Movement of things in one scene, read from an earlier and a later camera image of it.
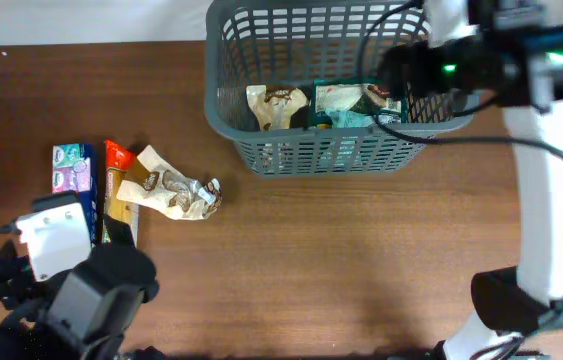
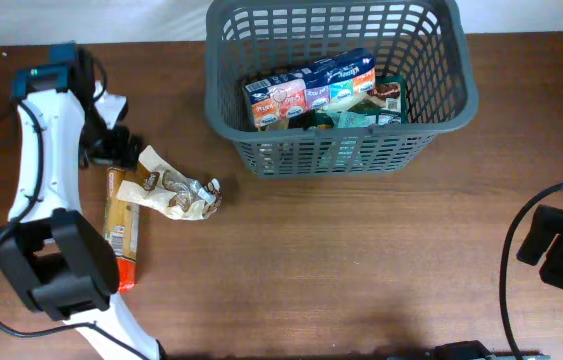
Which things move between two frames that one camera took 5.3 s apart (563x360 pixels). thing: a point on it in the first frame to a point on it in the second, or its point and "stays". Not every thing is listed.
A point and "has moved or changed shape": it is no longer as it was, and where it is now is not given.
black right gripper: x=398 y=68 to x=536 y=235
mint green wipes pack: x=341 y=119 stays
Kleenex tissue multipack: x=75 y=169 has moved or changed shape
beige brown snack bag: x=167 y=188 stays
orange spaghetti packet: x=119 y=160 stays
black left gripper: x=118 y=232 to x=115 y=151
